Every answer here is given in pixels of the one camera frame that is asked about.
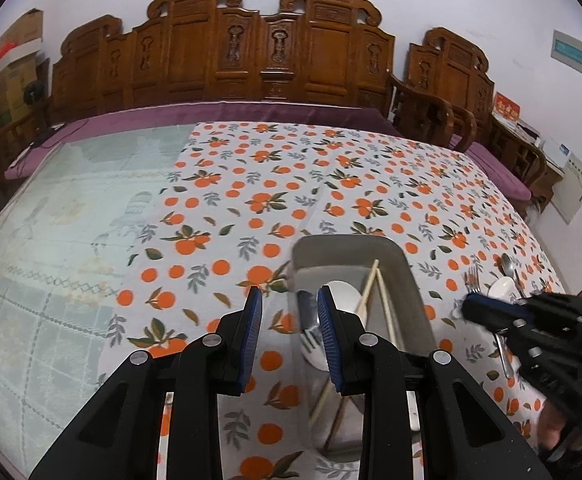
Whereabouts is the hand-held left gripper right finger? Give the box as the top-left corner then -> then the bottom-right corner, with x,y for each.
317,284 -> 554,480

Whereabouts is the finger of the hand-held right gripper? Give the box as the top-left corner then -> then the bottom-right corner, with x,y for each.
463,293 -> 534,319
463,309 -> 528,335

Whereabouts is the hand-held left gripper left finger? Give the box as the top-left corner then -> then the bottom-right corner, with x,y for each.
28,286 -> 264,480

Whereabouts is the white ceramic spoon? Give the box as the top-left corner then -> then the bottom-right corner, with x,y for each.
485,275 -> 518,301
302,280 -> 371,372

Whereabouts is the metal spoon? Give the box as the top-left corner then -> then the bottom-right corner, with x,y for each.
499,252 -> 522,292

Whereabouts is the rectangular metal tray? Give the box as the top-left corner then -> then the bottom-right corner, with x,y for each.
286,233 -> 440,467

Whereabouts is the person's right hand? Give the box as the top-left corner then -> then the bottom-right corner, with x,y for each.
539,400 -> 580,454

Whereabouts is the purple armchair cushion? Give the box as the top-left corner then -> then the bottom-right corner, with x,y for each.
450,134 -> 532,202

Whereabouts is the wooden side table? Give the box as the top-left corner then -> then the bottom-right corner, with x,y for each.
490,110 -> 564,207

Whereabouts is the white tabletop device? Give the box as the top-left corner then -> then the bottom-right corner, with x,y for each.
540,137 -> 572,169

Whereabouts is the orange fruit print tablecloth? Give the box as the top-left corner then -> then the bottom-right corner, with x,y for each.
96,120 -> 570,480

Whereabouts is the red gift box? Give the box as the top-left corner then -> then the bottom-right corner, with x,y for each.
493,92 -> 522,121

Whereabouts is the purple sofa cushion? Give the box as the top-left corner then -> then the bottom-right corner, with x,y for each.
3,102 -> 403,181

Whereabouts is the carved wooden armchair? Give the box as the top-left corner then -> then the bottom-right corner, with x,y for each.
388,27 -> 548,202

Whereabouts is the carved wooden sofa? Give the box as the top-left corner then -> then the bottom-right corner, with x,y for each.
45,0 -> 408,132

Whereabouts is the small black fan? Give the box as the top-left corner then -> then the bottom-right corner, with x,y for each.
20,79 -> 47,107

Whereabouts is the large cardboard box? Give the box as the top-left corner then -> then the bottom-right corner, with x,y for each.
0,54 -> 52,132

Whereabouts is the small cardboard box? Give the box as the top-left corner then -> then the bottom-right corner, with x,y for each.
0,8 -> 44,51

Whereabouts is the white wall cabinet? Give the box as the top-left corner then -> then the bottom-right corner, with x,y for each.
553,152 -> 582,225

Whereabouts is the grey wall electrical panel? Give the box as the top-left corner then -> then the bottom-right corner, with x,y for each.
550,29 -> 582,81

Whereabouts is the black device with cable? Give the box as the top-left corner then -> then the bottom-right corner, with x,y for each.
30,122 -> 68,149

